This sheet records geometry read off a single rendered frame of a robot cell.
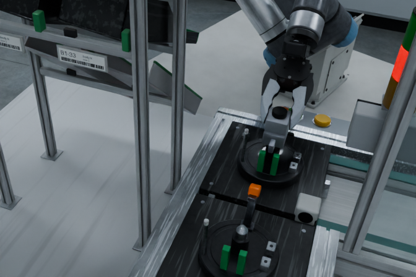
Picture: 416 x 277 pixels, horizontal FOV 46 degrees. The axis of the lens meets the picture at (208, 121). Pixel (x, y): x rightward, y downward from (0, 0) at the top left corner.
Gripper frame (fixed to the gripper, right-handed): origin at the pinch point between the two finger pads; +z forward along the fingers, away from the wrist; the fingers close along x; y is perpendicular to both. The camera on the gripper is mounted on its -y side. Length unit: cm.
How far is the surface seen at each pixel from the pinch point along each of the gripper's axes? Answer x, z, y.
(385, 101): -16.8, 0.3, -21.2
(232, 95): 18.6, -18.0, 42.2
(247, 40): 23, -47, 63
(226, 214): 4.7, 20.7, 1.2
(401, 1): -43, -192, 239
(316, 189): -10.7, 9.8, 8.8
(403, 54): -16.9, -4.3, -28.1
